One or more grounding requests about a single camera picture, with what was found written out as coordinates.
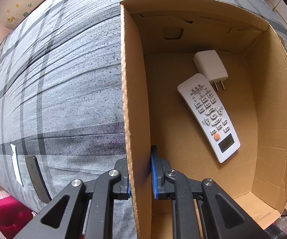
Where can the grey plaid bed cover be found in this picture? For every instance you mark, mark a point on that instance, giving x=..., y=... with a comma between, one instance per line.
x=61, y=97

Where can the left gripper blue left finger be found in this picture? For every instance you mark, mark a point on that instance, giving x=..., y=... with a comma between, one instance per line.
x=82, y=209

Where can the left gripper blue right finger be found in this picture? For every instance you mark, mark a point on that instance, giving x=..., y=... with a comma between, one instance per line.
x=200, y=209

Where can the large white power adapter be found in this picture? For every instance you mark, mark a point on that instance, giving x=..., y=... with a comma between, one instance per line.
x=209, y=64

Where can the white remote control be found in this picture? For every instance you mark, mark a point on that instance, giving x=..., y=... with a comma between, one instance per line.
x=211, y=115

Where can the white smartphone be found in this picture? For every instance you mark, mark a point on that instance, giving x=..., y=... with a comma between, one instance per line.
x=16, y=164

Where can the brown cardboard box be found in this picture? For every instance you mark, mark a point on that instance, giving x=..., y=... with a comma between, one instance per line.
x=159, y=39

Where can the red mattress sheet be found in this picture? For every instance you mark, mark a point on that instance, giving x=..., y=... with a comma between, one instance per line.
x=13, y=216

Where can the black smartphone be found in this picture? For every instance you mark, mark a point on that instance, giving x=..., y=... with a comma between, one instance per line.
x=37, y=179

